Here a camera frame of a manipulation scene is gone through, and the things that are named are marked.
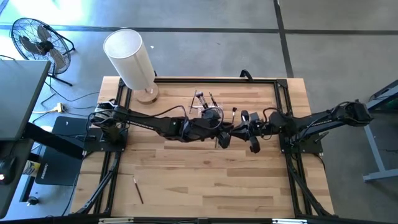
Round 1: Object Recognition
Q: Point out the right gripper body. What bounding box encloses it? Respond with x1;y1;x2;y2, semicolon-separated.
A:
241;110;269;154

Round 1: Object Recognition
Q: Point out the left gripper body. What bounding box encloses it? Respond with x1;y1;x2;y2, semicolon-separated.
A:
196;123;231;149

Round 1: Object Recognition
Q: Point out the thin pointed liner brush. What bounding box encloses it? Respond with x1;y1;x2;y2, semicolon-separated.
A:
132;175;144;205

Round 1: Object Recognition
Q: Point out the white cylinder shade table lamp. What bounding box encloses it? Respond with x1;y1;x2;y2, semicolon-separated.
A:
103;29;160;105

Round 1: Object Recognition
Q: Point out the black flat case with logo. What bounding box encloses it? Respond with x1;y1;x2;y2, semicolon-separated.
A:
35;116;85;187

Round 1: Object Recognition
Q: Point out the black diagonal desk beam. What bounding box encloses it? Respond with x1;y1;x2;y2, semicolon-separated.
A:
21;122;85;161

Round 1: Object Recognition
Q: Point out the yellow white box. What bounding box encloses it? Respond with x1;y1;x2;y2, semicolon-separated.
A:
23;160;41;178

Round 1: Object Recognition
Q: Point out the black floor fan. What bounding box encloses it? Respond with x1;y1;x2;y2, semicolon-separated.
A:
11;17;76;87

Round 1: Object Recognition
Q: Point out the grey desk top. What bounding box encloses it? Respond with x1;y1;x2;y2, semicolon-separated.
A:
0;60;52;141

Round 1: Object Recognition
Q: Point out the black device with status light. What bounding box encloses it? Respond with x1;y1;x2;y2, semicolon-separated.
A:
0;154;17;186

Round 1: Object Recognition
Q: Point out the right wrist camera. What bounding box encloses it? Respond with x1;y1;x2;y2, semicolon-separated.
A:
248;111;262;126

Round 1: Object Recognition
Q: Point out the black aluminium table frame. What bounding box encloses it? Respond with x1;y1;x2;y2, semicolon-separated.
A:
74;76;335;218

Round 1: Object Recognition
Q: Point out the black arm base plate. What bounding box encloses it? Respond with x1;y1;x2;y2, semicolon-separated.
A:
83;126;129;153
279;129;324;155

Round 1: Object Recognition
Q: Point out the silver bracket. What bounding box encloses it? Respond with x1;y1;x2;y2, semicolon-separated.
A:
98;217;135;224
272;218;308;224

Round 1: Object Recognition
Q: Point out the grey metal table frame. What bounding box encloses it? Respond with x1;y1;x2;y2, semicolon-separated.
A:
343;79;398;183

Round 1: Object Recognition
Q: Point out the black floor cable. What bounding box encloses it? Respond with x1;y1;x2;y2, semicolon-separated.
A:
43;76;101;103

